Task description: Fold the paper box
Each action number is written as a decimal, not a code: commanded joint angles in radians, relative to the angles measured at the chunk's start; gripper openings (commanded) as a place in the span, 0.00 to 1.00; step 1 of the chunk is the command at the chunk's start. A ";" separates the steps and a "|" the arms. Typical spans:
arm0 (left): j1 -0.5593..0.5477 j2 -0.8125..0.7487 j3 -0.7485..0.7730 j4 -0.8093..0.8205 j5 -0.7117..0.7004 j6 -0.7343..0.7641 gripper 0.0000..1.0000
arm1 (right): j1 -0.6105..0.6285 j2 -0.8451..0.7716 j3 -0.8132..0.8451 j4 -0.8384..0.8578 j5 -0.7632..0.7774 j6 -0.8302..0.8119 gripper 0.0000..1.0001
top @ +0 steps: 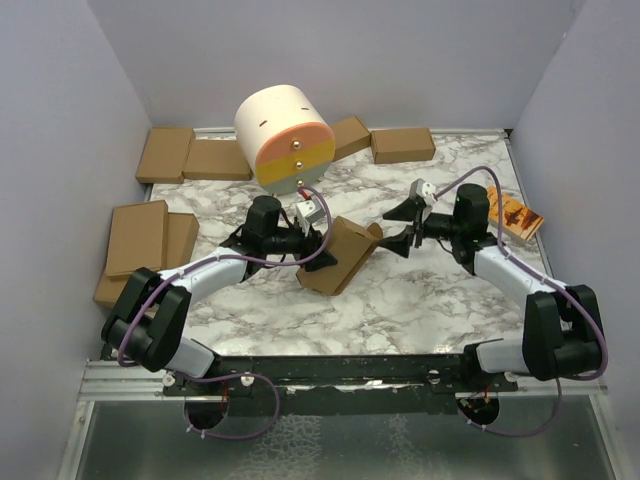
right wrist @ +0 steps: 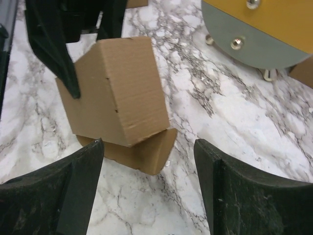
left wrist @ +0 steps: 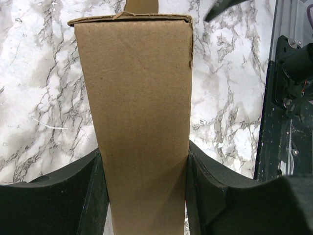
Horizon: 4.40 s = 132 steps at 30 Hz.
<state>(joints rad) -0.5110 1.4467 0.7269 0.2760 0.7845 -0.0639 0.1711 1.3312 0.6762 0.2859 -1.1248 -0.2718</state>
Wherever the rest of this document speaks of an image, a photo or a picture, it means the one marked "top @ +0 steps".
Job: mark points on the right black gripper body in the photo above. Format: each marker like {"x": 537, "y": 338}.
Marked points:
{"x": 436, "y": 225}

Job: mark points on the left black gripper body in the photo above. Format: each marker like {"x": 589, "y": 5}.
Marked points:
{"x": 293, "y": 241}

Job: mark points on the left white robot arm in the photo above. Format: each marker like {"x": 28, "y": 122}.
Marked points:
{"x": 146, "y": 324}

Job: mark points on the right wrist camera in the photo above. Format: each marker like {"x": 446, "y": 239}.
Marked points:
{"x": 423, "y": 194}

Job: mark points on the cardboard box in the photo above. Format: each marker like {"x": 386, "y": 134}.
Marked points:
{"x": 138, "y": 238}
{"x": 216, "y": 159}
{"x": 351, "y": 136}
{"x": 351, "y": 245}
{"x": 164, "y": 155}
{"x": 182, "y": 233}
{"x": 390, "y": 146}

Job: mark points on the orange paperback book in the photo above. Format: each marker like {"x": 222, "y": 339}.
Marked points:
{"x": 519, "y": 222}

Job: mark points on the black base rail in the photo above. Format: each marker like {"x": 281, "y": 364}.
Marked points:
{"x": 338, "y": 385}

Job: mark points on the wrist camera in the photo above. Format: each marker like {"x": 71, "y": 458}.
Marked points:
{"x": 308, "y": 212}
{"x": 423, "y": 194}

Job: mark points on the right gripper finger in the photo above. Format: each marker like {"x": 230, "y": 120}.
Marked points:
{"x": 410, "y": 210}
{"x": 399, "y": 244}

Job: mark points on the round pastel drawer cabinet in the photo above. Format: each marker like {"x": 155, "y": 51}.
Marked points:
{"x": 284, "y": 139}

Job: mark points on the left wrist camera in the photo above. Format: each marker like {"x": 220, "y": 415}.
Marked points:
{"x": 308, "y": 212}

